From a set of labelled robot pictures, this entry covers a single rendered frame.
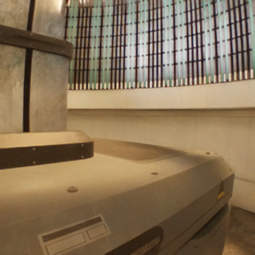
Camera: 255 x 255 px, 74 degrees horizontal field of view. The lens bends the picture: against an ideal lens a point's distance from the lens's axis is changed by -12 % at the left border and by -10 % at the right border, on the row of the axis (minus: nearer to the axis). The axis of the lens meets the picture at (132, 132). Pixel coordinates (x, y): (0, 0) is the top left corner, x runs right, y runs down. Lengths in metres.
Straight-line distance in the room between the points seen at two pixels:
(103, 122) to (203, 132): 0.56
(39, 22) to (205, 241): 0.40
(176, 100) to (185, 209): 0.73
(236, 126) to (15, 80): 0.80
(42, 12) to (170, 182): 0.30
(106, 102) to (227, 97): 0.59
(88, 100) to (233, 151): 0.75
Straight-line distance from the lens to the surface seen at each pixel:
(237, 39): 0.86
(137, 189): 0.17
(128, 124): 1.07
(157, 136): 1.02
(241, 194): 0.87
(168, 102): 0.90
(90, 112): 1.12
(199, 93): 0.85
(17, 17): 0.33
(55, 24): 0.34
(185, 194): 0.21
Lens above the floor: 0.35
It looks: 4 degrees down
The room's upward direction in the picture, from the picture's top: 1 degrees clockwise
